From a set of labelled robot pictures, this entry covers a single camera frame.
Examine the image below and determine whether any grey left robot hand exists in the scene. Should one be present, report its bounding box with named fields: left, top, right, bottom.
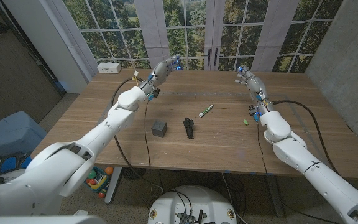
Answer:
left=147, top=54, right=182, bottom=93

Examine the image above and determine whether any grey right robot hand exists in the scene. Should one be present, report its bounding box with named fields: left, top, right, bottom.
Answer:
left=234, top=65, right=275, bottom=114

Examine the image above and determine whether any green white marker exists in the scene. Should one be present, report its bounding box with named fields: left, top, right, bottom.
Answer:
left=198, top=103, right=214, bottom=118

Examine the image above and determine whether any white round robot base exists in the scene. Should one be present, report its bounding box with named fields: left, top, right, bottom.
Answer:
left=147, top=185, right=238, bottom=224

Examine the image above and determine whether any dark grey cube block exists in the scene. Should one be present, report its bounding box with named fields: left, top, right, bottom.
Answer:
left=151, top=119, right=168, bottom=138

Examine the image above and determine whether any printed window forest backdrop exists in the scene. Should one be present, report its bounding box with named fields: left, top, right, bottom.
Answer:
left=47, top=0, right=344, bottom=74

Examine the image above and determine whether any white box device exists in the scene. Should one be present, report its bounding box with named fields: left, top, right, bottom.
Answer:
left=97, top=62, right=122, bottom=75

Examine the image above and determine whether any round black floor fan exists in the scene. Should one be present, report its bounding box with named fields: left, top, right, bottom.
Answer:
left=122, top=167, right=147, bottom=182

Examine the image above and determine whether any grey table leg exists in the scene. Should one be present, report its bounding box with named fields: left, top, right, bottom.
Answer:
left=104, top=166, right=124, bottom=205
left=264, top=174, right=285, bottom=218

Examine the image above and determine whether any teal basket of toys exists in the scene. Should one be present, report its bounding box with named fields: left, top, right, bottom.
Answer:
left=84, top=166, right=115, bottom=199

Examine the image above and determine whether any blue grey bin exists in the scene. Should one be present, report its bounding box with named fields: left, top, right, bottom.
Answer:
left=0, top=111, right=48, bottom=156

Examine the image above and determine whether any blue black pad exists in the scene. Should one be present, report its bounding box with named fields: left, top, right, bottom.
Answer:
left=0, top=154, right=34, bottom=175

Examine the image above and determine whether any white robot torso edge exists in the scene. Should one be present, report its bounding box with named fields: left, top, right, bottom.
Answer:
left=0, top=215, right=107, bottom=224

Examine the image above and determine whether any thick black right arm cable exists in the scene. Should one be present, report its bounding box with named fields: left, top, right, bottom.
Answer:
left=273, top=99, right=343, bottom=178

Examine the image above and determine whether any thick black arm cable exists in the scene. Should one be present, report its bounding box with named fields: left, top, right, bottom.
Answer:
left=110, top=77, right=165, bottom=194
left=273, top=99, right=343, bottom=178

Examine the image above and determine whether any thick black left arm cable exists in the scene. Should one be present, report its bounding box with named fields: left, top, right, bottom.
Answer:
left=110, top=77, right=165, bottom=194

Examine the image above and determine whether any thin black left wrist cable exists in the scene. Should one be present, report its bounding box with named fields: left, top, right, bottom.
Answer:
left=143, top=100, right=152, bottom=170

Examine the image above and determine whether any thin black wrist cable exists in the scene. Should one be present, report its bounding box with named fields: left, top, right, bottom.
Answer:
left=143, top=100, right=152, bottom=170
left=256, top=123, right=269, bottom=177

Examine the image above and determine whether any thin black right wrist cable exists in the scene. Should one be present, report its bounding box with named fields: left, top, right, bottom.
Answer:
left=256, top=123, right=269, bottom=177

